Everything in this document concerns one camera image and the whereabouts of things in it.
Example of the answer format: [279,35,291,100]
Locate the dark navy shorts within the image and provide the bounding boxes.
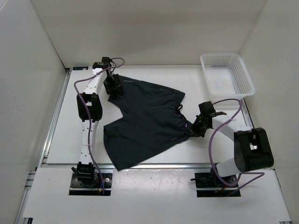
[103,76,192,171]

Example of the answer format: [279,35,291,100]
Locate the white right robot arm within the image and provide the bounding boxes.
[191,98,274,187]

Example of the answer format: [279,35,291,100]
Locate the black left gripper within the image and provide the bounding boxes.
[103,73,123,97]

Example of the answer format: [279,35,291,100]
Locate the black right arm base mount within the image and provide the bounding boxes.
[190,168,241,198]

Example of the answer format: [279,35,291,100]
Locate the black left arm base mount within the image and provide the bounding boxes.
[69,162,113,196]

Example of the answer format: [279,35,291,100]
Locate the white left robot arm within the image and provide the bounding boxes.
[72,57,125,191]

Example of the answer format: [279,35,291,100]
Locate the white plastic mesh basket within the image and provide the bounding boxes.
[200,53,255,99]

